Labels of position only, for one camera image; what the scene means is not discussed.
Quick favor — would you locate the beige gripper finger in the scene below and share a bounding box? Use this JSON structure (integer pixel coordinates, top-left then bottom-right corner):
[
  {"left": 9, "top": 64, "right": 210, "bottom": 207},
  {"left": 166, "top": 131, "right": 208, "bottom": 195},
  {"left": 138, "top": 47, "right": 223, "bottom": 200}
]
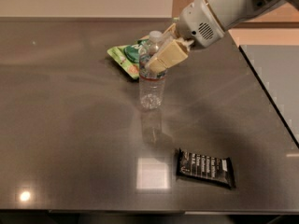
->
[
  {"left": 163, "top": 23, "right": 179, "bottom": 38},
  {"left": 145, "top": 38, "right": 191, "bottom": 74}
]

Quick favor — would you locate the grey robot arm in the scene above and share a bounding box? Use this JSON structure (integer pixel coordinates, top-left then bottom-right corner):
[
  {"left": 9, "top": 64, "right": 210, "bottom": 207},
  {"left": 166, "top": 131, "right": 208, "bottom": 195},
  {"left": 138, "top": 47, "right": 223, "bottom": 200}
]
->
[{"left": 146, "top": 0, "right": 299, "bottom": 74}]

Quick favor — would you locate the grey side table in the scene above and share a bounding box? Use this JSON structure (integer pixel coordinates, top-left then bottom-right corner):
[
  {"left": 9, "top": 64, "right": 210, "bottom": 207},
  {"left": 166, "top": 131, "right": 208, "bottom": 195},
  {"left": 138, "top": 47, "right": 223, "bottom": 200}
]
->
[{"left": 239, "top": 45, "right": 299, "bottom": 146}]

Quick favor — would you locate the green snack bag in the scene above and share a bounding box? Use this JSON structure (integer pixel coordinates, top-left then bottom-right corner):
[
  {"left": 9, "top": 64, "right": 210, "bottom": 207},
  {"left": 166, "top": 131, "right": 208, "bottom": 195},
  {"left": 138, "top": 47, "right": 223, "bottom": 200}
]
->
[{"left": 107, "top": 36, "right": 149, "bottom": 79}]

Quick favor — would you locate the black rxbar chocolate bar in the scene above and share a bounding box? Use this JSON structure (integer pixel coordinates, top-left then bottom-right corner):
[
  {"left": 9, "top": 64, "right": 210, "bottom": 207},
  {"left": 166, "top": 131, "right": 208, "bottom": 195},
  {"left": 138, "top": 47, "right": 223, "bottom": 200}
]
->
[{"left": 177, "top": 150, "right": 235, "bottom": 189}]

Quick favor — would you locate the clear plastic water bottle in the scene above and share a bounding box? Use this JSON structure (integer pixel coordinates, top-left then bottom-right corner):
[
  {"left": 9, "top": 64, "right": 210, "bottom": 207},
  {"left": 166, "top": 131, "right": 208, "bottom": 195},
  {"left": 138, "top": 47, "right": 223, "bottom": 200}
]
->
[{"left": 139, "top": 31, "right": 166, "bottom": 110}]

